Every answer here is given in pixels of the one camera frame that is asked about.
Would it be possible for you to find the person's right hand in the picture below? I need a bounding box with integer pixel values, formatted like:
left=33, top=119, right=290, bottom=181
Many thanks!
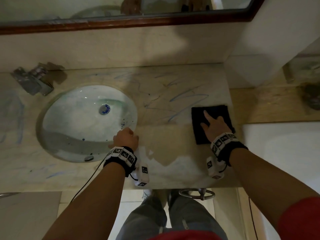
left=200, top=110, right=233, bottom=143

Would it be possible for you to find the person's left hand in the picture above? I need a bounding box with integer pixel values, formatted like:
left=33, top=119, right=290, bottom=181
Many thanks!
left=109, top=127, right=139, bottom=152

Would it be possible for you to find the black cloth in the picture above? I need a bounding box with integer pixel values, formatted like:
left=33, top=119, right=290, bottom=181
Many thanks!
left=191, top=105, right=236, bottom=145

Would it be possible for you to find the person's left forearm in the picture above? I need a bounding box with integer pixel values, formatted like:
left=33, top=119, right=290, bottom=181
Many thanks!
left=42, top=162, right=125, bottom=240

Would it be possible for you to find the person's right forearm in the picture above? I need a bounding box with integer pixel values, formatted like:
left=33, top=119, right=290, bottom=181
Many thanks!
left=229, top=147, right=318, bottom=230

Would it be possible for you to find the white oval sink basin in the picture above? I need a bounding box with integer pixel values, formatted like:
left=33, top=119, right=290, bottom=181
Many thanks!
left=36, top=84, right=138, bottom=163

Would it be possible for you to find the black wristband with white markers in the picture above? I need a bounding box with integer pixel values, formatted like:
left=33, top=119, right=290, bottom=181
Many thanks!
left=210, top=132, right=248, bottom=164
left=103, top=146, right=137, bottom=177

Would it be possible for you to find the beige stone tub ledge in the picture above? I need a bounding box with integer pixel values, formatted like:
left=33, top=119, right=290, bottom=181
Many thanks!
left=229, top=70, right=320, bottom=125

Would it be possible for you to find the white bathtub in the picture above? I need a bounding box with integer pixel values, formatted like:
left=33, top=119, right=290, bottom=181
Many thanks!
left=241, top=121, right=320, bottom=240

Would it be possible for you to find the clear plastic bag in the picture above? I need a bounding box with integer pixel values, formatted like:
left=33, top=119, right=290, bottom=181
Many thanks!
left=282, top=53, right=320, bottom=84

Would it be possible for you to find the chrome faucet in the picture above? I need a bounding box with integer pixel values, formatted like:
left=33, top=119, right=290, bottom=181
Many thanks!
left=10, top=63, right=54, bottom=96

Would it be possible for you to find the wood framed mirror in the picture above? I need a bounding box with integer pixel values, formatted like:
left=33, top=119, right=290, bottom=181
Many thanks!
left=0, top=0, right=267, bottom=35

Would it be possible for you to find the red shirt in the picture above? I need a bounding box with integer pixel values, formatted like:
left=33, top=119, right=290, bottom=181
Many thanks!
left=150, top=196, right=320, bottom=240

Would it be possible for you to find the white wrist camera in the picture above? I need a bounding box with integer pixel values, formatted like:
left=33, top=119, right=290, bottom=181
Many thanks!
left=206, top=156, right=227, bottom=180
left=131, top=163, right=150, bottom=187

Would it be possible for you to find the black cable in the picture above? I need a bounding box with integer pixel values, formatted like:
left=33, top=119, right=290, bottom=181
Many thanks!
left=70, top=157, right=107, bottom=203
left=248, top=197, right=258, bottom=240

